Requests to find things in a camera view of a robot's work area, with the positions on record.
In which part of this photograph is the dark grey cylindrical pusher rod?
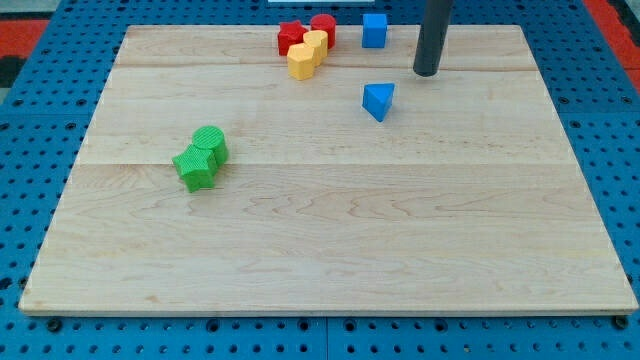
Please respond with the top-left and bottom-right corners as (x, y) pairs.
(413, 0), (454, 77)

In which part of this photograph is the blue cube block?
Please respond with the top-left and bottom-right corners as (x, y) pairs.
(361, 13), (388, 48)

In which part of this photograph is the blue triangle block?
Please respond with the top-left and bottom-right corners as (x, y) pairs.
(362, 83), (395, 122)

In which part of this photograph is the red cylinder block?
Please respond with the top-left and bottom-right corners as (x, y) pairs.
(310, 13), (337, 50)

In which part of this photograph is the yellow heart block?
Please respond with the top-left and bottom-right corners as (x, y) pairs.
(303, 30), (328, 66)

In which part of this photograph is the yellow hexagon block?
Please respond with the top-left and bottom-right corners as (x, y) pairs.
(287, 43), (315, 81)

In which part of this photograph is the red star block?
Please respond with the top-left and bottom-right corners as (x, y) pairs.
(277, 20), (307, 56)

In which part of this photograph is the green cylinder block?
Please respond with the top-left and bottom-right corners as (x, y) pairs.
(192, 126), (229, 165)

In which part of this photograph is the light wooden board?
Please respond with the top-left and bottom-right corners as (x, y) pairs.
(19, 25), (638, 317)

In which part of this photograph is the green star block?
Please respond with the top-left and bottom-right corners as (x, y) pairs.
(172, 144), (218, 193)

